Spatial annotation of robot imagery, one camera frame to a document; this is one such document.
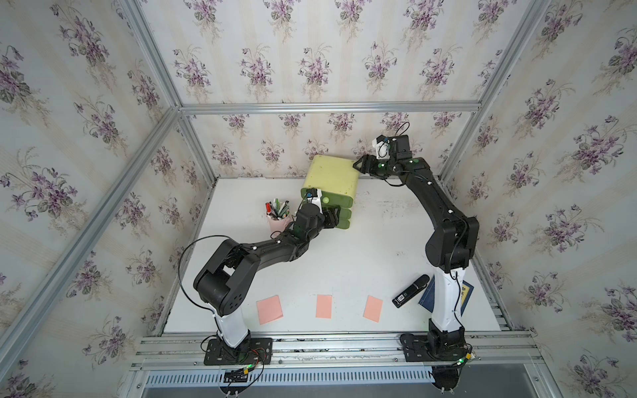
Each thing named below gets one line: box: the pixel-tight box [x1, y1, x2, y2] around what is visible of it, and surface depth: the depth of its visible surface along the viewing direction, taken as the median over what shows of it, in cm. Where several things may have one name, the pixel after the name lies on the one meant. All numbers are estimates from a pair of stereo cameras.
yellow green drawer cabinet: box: [300, 154, 360, 230], surface depth 92 cm
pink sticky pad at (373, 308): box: [362, 295, 384, 323], surface depth 84 cm
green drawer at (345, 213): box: [339, 207, 352, 220], surface depth 94 cm
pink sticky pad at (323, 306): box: [315, 294, 333, 319], surface depth 84 cm
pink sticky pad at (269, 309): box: [255, 294, 284, 326], surface depth 84 cm
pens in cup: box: [265, 198, 291, 221], surface depth 97 cm
